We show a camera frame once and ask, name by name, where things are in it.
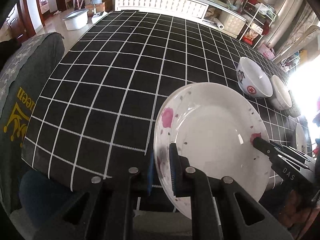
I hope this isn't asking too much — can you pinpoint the pink bag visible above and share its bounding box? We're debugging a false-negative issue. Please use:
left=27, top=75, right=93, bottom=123
left=259, top=44, right=275, bottom=60

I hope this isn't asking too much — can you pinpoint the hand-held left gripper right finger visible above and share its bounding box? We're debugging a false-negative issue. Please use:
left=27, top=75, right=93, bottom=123
left=169, top=142, right=293, bottom=240

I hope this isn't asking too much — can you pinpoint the white plate with colourful print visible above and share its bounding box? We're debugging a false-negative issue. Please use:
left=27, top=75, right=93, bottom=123
left=295, top=123, right=308, bottom=155

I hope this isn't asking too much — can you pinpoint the grey chair cover yellow print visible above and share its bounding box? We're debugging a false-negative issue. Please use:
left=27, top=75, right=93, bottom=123
left=0, top=32, right=65, bottom=215

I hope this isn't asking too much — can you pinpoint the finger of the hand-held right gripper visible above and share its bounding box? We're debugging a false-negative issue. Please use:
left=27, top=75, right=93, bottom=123
left=252, top=136, right=313, bottom=170

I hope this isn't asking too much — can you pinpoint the plain white bowl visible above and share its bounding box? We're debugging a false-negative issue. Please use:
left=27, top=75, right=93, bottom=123
left=269, top=75, right=293, bottom=110

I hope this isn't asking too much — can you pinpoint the white bowl with red print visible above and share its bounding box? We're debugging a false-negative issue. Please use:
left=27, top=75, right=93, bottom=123
left=236, top=57, right=273, bottom=98

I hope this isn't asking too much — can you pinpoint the white plastic tub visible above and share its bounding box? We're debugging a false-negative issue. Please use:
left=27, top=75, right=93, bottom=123
left=62, top=9, right=89, bottom=31

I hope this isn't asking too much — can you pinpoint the cardboard box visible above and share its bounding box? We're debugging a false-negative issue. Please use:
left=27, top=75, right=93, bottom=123
left=85, top=0, right=113, bottom=15

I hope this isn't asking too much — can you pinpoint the blue seat cushion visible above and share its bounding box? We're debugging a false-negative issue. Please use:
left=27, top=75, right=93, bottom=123
left=19, top=170, right=75, bottom=213

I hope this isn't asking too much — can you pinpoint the white wire shelf rack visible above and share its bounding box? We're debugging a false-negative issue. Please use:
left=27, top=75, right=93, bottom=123
left=240, top=0, right=278, bottom=48

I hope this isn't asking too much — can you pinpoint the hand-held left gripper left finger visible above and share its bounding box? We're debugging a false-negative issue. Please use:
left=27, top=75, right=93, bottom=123
left=35, top=152, right=154, bottom=240

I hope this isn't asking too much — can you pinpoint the white tufted cabinet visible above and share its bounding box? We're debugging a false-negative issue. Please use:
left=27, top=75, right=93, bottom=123
left=114, top=0, right=209, bottom=20

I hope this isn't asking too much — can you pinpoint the black checked tablecloth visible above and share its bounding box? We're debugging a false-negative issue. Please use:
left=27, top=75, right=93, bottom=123
left=21, top=10, right=313, bottom=205

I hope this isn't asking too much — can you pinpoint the white plate with pink flowers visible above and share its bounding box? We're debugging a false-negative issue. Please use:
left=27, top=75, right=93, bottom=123
left=154, top=82, right=272, bottom=220

